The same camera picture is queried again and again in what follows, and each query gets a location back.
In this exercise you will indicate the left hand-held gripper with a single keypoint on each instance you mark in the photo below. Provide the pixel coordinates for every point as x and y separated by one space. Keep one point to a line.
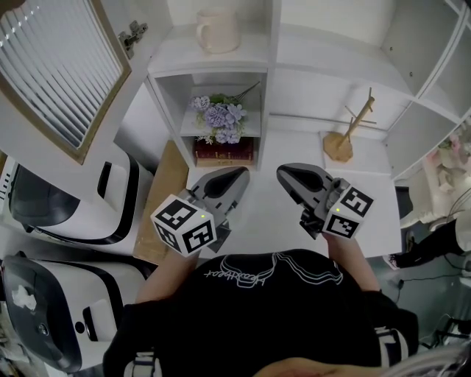
221 191

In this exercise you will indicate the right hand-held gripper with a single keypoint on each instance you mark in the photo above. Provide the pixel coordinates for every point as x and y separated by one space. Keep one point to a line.
316 191

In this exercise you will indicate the white shelf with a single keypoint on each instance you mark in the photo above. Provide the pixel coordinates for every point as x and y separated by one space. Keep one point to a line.
324 59

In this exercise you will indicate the pink cup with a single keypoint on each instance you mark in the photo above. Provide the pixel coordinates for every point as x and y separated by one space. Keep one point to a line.
221 31

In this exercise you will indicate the person's right forearm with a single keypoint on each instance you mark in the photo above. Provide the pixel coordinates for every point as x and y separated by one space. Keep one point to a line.
351 257

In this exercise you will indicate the person's left forearm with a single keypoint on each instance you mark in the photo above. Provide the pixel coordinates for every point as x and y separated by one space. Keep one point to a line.
165 274

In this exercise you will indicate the dark red book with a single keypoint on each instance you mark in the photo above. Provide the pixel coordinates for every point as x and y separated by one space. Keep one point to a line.
224 152

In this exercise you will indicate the wooden mug tree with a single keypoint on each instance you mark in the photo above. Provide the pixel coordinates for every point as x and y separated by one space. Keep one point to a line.
342 143

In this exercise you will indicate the brown wooden board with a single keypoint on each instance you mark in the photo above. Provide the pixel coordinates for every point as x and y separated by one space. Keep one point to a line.
162 206

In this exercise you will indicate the purple artificial flower bunch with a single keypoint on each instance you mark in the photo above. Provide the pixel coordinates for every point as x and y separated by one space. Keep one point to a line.
224 118

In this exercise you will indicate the person's black printed t-shirt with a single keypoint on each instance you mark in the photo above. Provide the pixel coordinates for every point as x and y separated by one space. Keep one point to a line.
265 313

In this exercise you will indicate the pink artificial flower bunch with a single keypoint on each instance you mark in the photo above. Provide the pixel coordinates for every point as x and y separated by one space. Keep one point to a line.
447 173

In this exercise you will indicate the white and black appliance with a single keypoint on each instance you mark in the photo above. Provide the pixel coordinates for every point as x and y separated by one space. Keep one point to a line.
84 206
73 294

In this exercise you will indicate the metal door hinge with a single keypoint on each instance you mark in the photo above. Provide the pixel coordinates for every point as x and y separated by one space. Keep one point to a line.
131 37

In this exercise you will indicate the white louvered cabinet door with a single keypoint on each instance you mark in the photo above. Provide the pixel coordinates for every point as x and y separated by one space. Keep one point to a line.
59 66

